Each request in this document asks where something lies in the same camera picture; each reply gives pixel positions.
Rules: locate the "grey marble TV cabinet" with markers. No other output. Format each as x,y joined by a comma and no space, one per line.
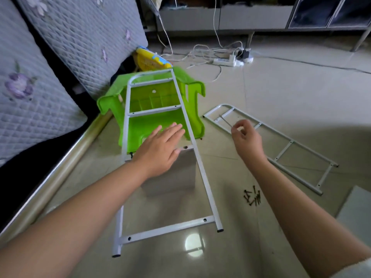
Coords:
255,14

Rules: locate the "white power strip with plugs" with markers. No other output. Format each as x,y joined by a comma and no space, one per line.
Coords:
243,55

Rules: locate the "person's right hand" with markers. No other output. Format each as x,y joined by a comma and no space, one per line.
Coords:
247,143

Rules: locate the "pile of black screws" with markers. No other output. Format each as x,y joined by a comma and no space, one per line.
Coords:
253,195

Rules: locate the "grey textured furniture cover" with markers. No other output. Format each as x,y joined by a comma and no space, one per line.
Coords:
52,66

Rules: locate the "white wooden board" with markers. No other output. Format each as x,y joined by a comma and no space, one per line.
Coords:
356,217
174,182

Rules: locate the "person's left hand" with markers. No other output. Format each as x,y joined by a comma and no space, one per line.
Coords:
157,152

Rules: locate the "white metal frame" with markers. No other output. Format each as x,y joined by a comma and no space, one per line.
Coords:
290,148
168,228

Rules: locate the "yellow plastic basket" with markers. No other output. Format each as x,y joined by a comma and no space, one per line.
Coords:
152,59

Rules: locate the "long white power strip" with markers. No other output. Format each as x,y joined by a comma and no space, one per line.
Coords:
226,62

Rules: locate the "person's left forearm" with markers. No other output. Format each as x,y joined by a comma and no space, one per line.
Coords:
69,223

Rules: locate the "person's white shirt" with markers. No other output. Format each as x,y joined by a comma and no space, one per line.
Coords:
353,269

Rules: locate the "chrome metal base rail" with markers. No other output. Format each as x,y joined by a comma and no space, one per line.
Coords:
52,176

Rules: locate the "person's right forearm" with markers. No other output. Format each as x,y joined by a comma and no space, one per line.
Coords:
307,223

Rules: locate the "green plastic stool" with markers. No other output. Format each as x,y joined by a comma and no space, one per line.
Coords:
150,98

